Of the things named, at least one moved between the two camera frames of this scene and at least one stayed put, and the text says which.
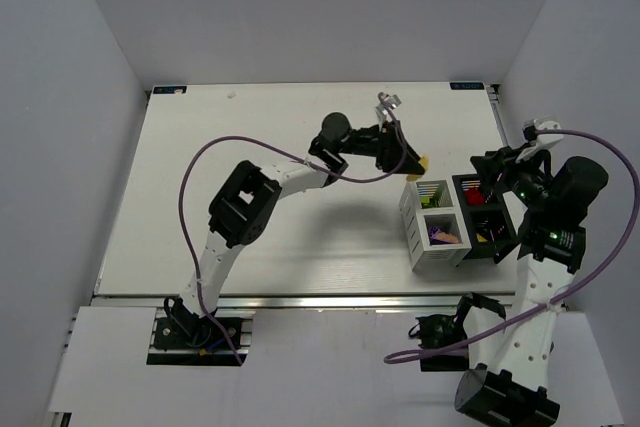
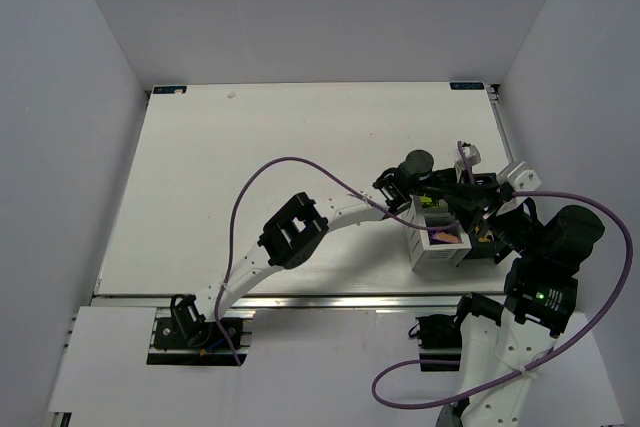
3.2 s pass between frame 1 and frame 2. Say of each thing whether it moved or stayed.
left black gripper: moved
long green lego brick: stayed
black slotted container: stayed
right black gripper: moved
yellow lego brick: moved
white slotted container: stayed
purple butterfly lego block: stayed
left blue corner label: stayed
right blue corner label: stayed
